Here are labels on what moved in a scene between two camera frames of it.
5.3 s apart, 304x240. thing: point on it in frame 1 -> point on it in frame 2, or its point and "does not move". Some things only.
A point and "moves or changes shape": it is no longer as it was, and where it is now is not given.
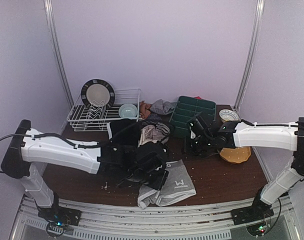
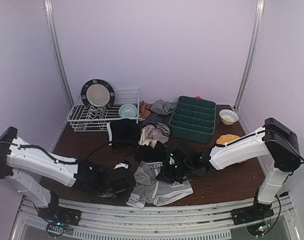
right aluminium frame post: x=252 y=51 does not move
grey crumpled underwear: x=163 y=107 does not move
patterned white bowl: x=227 y=115 does not move
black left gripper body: x=157 y=180 -> x=122 y=180
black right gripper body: x=195 y=144 -> x=172 y=170
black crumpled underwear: x=160 y=152 does not move
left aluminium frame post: x=49 y=10 does not move
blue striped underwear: x=153 y=119 does not move
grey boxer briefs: x=177 y=186 moves or changes shape
